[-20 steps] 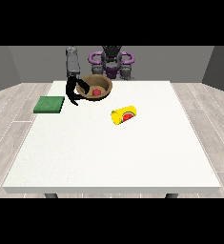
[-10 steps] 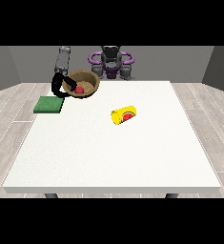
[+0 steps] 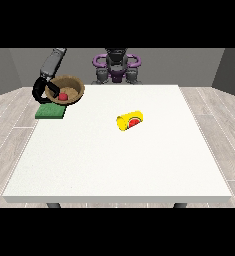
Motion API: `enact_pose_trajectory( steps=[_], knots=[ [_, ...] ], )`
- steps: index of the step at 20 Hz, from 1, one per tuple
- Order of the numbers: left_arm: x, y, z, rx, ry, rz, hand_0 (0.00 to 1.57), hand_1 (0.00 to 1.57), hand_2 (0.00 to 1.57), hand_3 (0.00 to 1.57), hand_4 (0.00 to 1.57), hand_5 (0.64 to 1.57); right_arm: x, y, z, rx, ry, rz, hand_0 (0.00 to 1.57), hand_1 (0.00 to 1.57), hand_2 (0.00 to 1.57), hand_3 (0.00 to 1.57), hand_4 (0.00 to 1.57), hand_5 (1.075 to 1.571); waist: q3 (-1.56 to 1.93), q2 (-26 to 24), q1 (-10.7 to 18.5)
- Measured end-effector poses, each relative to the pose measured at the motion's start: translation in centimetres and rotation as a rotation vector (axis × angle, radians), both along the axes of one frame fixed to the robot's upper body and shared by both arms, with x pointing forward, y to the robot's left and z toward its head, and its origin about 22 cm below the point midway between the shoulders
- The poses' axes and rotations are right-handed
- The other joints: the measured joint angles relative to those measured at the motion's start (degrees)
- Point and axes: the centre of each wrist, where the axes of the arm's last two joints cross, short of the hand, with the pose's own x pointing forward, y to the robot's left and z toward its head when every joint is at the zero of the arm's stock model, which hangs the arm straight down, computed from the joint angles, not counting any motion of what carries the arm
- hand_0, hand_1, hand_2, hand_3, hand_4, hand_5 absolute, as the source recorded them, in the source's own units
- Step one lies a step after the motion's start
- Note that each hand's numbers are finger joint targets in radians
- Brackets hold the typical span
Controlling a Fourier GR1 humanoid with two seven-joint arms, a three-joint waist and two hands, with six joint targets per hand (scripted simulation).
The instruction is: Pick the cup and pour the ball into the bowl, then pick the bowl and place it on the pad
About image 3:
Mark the grey robot trunk purple rings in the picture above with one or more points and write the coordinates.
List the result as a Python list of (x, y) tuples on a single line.
[(116, 68)]

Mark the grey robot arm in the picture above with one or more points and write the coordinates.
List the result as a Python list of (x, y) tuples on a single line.
[(52, 64)]

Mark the brown wooden bowl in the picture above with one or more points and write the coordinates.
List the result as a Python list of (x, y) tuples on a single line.
[(73, 85)]

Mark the small red ball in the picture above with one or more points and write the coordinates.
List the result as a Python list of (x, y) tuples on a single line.
[(63, 96)]

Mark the green square pad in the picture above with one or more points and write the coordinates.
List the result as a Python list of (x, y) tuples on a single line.
[(50, 112)]

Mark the yellow cup with melon print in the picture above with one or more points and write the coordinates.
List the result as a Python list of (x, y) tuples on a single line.
[(126, 121)]

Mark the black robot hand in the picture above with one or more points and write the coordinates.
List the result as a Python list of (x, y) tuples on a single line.
[(39, 89)]

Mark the dark table leg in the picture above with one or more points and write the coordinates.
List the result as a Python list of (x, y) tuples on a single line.
[(180, 205), (53, 205)]

